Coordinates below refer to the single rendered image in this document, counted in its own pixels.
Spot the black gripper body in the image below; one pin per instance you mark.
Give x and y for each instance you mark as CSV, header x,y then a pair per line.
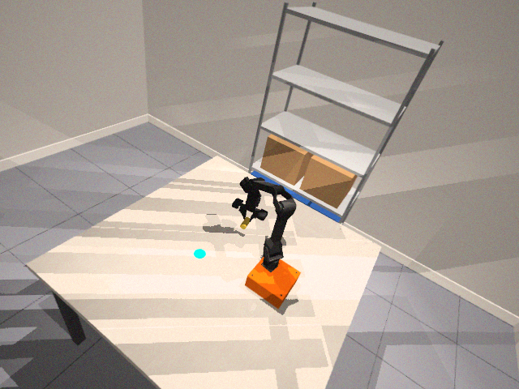
x,y
251,207

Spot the yellow cylinder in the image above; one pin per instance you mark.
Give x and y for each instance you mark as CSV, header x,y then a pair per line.
x,y
245,223

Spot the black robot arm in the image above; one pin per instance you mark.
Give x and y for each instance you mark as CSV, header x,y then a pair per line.
x,y
284,209

